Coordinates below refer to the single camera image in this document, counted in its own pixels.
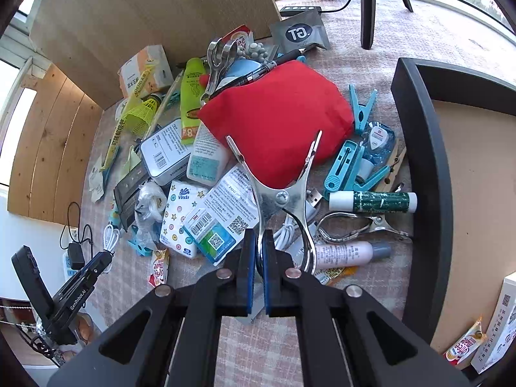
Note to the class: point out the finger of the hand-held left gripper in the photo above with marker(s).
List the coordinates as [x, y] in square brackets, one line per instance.
[96, 264]

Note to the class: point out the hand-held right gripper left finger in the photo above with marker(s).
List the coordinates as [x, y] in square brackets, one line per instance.
[250, 258]

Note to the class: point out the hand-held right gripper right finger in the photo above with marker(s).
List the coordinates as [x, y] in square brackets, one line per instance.
[269, 274]

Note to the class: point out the blue white barcode packet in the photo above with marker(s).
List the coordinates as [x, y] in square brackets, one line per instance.
[225, 209]

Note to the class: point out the white bottle grey cap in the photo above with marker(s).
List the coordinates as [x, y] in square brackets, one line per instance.
[346, 254]

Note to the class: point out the star print tissue pack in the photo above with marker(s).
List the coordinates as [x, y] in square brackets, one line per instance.
[177, 221]

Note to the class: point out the red cloth bag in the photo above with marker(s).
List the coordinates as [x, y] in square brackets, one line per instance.
[278, 121]

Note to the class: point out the black tray container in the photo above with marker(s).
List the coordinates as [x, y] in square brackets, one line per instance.
[423, 177]

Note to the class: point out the black power adapter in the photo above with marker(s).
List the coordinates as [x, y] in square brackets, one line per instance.
[74, 256]

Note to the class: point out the small blue clip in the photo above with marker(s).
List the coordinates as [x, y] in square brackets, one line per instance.
[140, 244]

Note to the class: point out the red creamer sachet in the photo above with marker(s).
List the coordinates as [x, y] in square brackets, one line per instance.
[159, 268]
[463, 344]

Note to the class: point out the clear plastic bag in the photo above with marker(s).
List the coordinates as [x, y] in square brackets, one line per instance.
[150, 205]

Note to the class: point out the small silver metal clip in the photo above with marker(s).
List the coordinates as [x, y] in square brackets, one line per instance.
[363, 227]

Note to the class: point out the white squeeze tube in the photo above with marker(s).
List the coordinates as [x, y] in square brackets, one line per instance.
[205, 157]

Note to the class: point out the green white glue stick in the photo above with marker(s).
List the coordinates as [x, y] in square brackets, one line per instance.
[375, 201]

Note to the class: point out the yellow green strip packet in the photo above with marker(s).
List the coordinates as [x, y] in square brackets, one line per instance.
[115, 137]

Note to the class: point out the pine wood board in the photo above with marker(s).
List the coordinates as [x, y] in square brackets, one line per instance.
[48, 145]

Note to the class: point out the white tin box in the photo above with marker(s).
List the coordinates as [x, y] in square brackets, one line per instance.
[165, 153]

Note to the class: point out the blue plastic clip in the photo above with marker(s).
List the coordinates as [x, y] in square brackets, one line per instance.
[342, 165]

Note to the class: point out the yellow shuttlecock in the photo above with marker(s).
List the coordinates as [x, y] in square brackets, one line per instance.
[139, 115]

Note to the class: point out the wooden clothespin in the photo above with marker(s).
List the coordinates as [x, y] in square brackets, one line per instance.
[393, 173]

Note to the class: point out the green snack packet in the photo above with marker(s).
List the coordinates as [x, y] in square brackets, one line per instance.
[192, 100]

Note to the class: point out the blue dental floss pack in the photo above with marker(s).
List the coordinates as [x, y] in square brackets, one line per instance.
[377, 145]

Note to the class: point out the blue clothespin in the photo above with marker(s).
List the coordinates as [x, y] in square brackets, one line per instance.
[363, 109]

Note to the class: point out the black pen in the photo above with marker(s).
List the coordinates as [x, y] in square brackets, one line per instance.
[262, 69]

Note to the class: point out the orange white tissue pack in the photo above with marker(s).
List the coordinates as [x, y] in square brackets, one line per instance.
[145, 68]

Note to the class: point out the red white snack packet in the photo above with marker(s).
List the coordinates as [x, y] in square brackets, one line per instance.
[240, 35]

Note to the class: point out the grey foil packet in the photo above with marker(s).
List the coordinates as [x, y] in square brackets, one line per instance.
[300, 32]

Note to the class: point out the white printed box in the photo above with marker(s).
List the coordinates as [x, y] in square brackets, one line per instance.
[498, 326]

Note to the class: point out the particle board panel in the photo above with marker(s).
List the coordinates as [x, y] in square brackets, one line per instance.
[141, 20]

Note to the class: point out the black USB hub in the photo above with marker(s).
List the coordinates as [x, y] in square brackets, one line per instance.
[300, 11]

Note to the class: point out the black tripod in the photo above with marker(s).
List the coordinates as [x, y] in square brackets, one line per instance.
[367, 8]

